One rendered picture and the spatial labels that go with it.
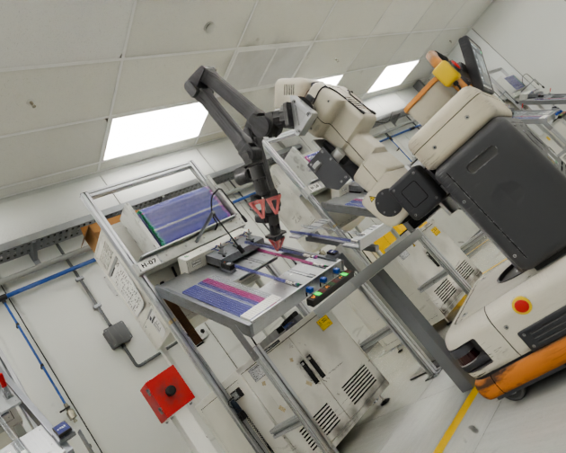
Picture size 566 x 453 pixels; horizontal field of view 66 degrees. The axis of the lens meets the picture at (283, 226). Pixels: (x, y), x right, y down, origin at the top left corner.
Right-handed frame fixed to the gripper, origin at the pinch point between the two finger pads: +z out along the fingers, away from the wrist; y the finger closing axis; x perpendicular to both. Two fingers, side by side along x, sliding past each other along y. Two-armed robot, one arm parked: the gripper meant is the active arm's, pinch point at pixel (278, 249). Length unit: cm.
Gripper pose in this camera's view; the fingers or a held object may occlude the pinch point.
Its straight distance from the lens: 230.6
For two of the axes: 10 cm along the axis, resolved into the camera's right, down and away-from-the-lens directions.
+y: -6.5, 3.6, -6.7
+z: 1.4, 9.2, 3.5
